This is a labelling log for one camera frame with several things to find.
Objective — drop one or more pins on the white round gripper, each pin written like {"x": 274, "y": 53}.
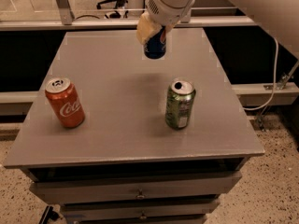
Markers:
{"x": 164, "y": 10}

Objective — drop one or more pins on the blue pepsi can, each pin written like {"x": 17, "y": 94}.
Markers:
{"x": 154, "y": 49}

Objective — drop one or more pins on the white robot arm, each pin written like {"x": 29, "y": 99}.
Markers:
{"x": 279, "y": 18}

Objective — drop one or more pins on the green soda can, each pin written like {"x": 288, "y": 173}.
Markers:
{"x": 179, "y": 101}

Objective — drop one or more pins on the red coca-cola can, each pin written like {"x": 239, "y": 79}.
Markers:
{"x": 64, "y": 100}

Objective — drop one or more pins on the black office chair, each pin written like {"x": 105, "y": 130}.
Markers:
{"x": 118, "y": 12}

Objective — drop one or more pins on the grey drawer cabinet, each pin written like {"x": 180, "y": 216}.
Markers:
{"x": 124, "y": 134}

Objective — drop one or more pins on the top grey drawer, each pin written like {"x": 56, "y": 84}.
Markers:
{"x": 135, "y": 188}

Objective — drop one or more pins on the grey drawer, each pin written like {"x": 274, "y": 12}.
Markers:
{"x": 135, "y": 188}
{"x": 138, "y": 209}

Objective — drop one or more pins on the right metal post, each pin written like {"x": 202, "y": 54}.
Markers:
{"x": 187, "y": 17}

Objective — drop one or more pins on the metal post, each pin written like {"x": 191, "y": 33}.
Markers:
{"x": 187, "y": 17}
{"x": 65, "y": 11}

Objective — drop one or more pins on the left metal post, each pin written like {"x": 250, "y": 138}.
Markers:
{"x": 65, "y": 11}

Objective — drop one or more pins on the metal floor bracket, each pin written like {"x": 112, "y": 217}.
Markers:
{"x": 281, "y": 84}

